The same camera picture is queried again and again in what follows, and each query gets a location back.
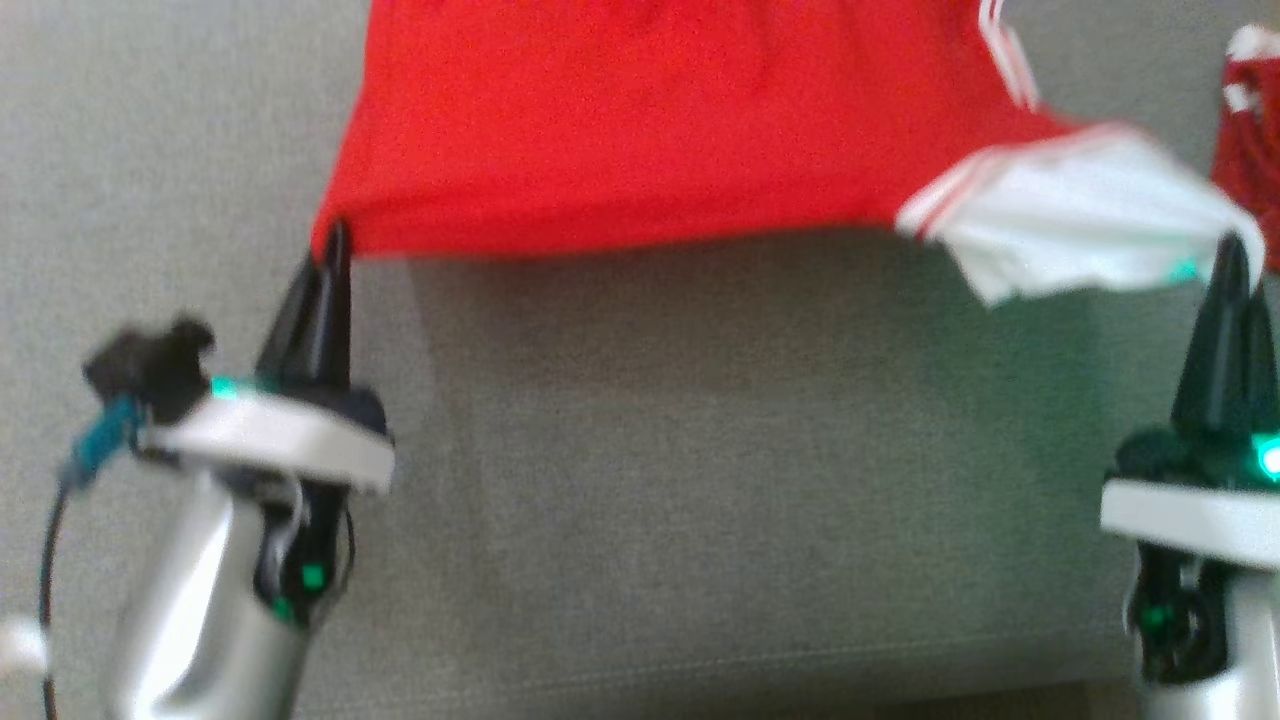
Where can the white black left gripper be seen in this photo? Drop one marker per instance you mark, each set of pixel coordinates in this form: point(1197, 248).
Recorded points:
point(270, 440)

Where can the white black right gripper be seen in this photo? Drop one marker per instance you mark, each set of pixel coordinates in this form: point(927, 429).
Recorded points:
point(1190, 510)

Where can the red shorts with white stripe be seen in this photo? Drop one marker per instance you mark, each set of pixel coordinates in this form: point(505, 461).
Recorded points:
point(1245, 140)

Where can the red jersey with white sleeves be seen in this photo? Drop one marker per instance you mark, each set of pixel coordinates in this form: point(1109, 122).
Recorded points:
point(650, 120)

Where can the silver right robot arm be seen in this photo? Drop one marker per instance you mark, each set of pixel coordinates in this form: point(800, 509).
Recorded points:
point(1250, 650)

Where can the grey sofa seat cushion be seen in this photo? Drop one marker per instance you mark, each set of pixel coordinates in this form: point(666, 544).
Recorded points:
point(700, 480)

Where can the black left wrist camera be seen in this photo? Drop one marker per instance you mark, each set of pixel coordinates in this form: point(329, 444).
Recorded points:
point(150, 365)

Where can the blue left camera connector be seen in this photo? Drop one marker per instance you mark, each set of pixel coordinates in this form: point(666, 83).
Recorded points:
point(100, 445)

